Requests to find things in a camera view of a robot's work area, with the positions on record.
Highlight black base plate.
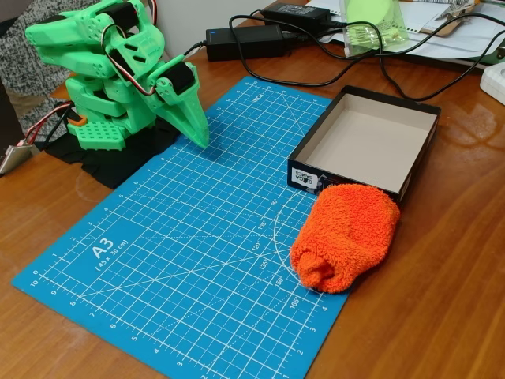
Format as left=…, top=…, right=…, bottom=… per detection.
left=43, top=118, right=183, bottom=190

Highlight black cardboard box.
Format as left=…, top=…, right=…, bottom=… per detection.
left=286, top=84, right=442, bottom=208

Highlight grey speckled fabric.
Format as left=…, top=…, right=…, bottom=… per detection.
left=0, top=0, right=80, bottom=139

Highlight silver controller board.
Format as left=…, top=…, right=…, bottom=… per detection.
left=0, top=144, right=41, bottom=175

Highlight flat black power adapter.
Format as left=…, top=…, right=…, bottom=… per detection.
left=260, top=0, right=331, bottom=25

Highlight blue A3 cutting mat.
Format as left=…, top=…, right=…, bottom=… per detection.
left=10, top=75, right=351, bottom=379

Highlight orange fluffy sock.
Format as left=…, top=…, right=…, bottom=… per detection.
left=290, top=183, right=402, bottom=295

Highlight long looping black cable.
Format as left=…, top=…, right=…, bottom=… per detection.
left=229, top=12, right=505, bottom=87

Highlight white power strip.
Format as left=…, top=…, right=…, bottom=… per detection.
left=479, top=62, right=505, bottom=106

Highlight thin black power cable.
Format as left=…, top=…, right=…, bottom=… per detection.
left=183, top=39, right=208, bottom=58

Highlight black power adapter blue light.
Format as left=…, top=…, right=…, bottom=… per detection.
left=205, top=24, right=287, bottom=62

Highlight red and black wires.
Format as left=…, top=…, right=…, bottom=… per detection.
left=23, top=101, right=77, bottom=148

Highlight white paper sheets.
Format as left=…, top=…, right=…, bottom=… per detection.
left=303, top=0, right=505, bottom=71

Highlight brown clipboard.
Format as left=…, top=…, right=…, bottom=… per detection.
left=420, top=0, right=481, bottom=37

